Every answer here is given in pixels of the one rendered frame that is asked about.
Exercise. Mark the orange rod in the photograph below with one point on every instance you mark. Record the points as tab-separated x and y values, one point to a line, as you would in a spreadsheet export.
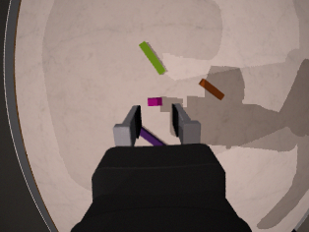
210	88

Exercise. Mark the purple rod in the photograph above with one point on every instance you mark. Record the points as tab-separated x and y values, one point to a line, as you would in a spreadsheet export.
150	137

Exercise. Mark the lime green rod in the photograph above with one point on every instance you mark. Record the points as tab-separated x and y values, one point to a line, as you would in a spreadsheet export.
152	57

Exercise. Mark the small magenta block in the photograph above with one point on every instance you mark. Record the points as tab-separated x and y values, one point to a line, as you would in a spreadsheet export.
155	101

